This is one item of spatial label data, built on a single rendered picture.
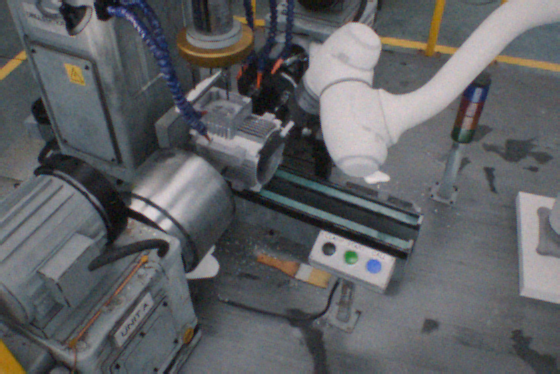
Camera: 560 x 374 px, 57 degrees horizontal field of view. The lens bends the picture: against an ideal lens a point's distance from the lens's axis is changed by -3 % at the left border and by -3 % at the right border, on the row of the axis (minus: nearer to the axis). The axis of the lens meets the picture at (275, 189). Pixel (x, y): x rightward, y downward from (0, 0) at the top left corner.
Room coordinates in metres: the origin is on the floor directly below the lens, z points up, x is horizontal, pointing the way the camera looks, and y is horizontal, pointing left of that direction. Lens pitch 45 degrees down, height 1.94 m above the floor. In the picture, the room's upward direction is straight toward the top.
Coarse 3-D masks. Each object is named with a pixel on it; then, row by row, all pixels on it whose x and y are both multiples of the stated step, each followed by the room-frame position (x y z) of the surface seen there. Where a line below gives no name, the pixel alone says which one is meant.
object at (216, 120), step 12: (204, 96) 1.13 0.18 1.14; (216, 96) 1.15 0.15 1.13; (240, 96) 1.13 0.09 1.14; (204, 108) 1.12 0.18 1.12; (216, 108) 1.10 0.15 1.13; (228, 108) 1.09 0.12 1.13; (240, 108) 1.12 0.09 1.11; (252, 108) 1.12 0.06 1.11; (204, 120) 1.07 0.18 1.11; (216, 120) 1.05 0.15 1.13; (228, 120) 1.04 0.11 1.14; (240, 120) 1.07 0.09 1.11; (216, 132) 1.05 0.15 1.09; (228, 132) 1.03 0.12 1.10
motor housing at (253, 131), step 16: (240, 128) 1.05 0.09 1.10; (256, 128) 1.04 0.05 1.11; (272, 128) 1.05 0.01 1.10; (192, 144) 1.05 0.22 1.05; (224, 144) 1.03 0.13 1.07; (240, 144) 1.02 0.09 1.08; (256, 144) 1.01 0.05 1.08; (208, 160) 1.02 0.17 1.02; (224, 160) 1.00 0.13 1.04; (256, 160) 0.98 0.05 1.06; (272, 160) 1.09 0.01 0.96; (224, 176) 1.00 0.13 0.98; (240, 176) 0.97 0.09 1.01; (256, 176) 1.04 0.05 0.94; (272, 176) 1.05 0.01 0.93
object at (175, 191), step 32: (160, 160) 0.86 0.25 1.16; (192, 160) 0.86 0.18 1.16; (128, 192) 0.77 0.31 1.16; (160, 192) 0.76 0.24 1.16; (192, 192) 0.78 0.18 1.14; (224, 192) 0.83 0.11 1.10; (160, 224) 0.70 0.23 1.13; (192, 224) 0.72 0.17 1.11; (224, 224) 0.79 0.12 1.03; (192, 256) 0.69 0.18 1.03
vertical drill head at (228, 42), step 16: (192, 0) 1.08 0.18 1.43; (208, 0) 1.06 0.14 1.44; (224, 0) 1.07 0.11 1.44; (208, 16) 1.06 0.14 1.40; (224, 16) 1.07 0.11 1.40; (192, 32) 1.08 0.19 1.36; (208, 32) 1.06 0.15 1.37; (224, 32) 1.07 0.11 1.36; (240, 32) 1.08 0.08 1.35; (192, 48) 1.05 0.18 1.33; (208, 48) 1.04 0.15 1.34; (224, 48) 1.04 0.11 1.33; (240, 48) 1.04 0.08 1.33; (192, 64) 1.04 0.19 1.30; (208, 64) 1.02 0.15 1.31; (224, 64) 1.02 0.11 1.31; (240, 64) 1.11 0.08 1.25; (224, 80) 1.04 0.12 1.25
